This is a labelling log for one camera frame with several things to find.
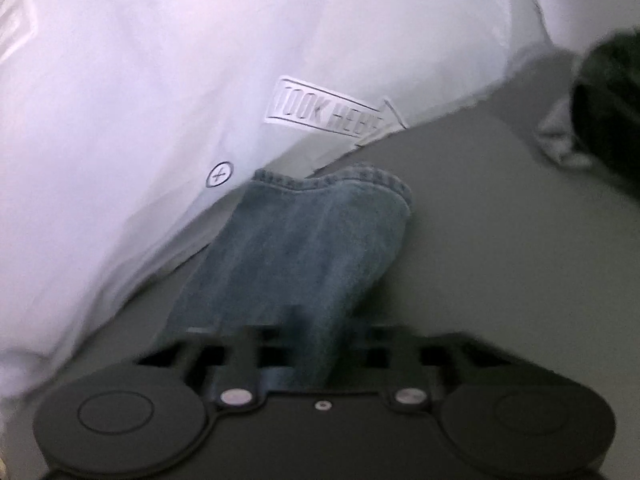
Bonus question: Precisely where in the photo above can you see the blue denim jeans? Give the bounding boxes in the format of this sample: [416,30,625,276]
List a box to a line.
[157,164,412,387]

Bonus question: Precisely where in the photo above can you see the beige cloth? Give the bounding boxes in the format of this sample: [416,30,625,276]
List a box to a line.
[535,94,592,170]

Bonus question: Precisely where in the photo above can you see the white printed storage bag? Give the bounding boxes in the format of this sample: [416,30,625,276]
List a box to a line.
[1,0,547,401]

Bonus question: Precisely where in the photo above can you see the black garment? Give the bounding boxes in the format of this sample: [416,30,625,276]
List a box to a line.
[570,28,639,188]

